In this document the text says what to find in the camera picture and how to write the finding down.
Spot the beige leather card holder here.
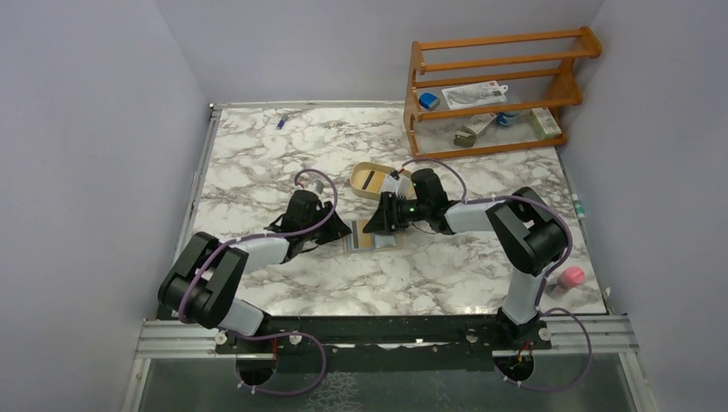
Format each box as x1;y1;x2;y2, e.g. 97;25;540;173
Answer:
343;219;403;254

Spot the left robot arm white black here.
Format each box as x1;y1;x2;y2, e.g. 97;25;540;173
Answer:
157;190;352;336

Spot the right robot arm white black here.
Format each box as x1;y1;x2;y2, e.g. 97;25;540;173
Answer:
362;168;573;327

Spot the striped card in holder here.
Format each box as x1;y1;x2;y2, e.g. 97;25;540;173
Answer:
347;220;373;252

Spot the yellow card in tray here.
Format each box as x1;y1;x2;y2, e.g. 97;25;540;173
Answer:
361;170;385;193

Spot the cream oval tray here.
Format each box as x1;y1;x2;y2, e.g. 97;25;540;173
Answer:
349;161;415;200

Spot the small blue marker pen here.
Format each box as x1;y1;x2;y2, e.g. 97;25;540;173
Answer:
276;114;288;130

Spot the grey tape dispenser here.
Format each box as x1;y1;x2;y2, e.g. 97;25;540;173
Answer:
453;131;477;148

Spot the blue small box on shelf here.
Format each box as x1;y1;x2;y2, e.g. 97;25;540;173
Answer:
418;93;440;112

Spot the blue round container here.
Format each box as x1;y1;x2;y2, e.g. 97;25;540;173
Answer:
496;112;519;127

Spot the white packaged item on shelf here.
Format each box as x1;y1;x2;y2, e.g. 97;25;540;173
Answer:
442;81;509;110

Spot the wooden orange shelf rack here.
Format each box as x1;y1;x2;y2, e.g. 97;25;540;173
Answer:
403;27;603;158

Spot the green white small box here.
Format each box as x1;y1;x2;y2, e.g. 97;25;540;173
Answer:
529;107;562;140

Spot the green white tube at edge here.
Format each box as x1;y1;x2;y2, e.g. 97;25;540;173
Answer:
571;193;585;220

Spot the pink round object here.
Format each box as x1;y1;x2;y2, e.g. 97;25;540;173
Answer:
545;266;585;299

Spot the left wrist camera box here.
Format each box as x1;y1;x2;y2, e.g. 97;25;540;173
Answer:
306;179;326;197

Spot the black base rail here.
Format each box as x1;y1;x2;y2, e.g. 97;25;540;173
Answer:
215;315;551;373

